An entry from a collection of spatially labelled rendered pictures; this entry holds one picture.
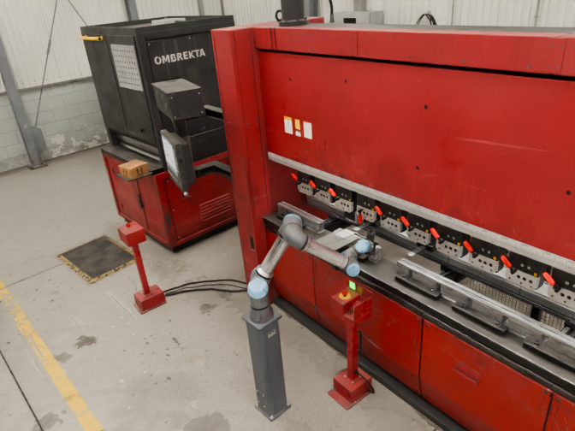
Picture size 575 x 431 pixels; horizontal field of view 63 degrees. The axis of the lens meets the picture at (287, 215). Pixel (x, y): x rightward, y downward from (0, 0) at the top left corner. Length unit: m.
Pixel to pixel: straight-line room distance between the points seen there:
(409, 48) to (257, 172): 1.65
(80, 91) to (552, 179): 8.39
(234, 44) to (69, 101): 6.39
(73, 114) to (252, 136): 6.32
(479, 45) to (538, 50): 0.25
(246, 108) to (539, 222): 2.08
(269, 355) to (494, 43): 2.05
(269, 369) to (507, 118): 1.94
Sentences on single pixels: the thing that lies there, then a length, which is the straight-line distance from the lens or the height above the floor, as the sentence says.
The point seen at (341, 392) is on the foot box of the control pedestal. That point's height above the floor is 0.05.
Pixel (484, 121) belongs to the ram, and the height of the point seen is 1.93.
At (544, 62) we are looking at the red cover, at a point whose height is 2.20.
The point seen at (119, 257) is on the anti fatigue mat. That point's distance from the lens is 5.42.
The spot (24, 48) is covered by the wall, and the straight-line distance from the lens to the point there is 9.23.
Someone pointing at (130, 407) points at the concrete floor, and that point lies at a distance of 3.68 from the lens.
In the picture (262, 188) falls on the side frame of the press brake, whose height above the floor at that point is 1.12.
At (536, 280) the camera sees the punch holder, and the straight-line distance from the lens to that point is 2.46.
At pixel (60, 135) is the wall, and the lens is 9.49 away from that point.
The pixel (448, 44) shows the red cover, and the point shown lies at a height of 2.25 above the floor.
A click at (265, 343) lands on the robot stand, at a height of 0.64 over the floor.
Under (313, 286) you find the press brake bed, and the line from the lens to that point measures 3.57.
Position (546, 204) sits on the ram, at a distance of 2.29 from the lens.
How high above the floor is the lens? 2.56
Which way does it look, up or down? 27 degrees down
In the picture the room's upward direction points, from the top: 5 degrees counter-clockwise
